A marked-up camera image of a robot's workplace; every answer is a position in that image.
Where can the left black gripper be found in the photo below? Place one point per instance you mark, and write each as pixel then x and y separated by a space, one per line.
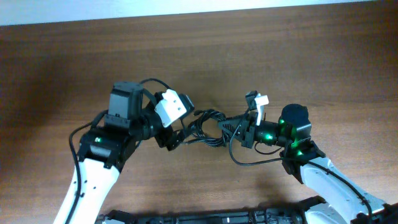
pixel 171 137

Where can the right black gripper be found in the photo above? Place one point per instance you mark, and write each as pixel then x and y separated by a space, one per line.
pixel 249 134

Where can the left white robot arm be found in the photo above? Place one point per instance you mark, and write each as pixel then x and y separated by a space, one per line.
pixel 134 115

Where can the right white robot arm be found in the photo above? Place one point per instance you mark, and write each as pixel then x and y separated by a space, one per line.
pixel 339 199

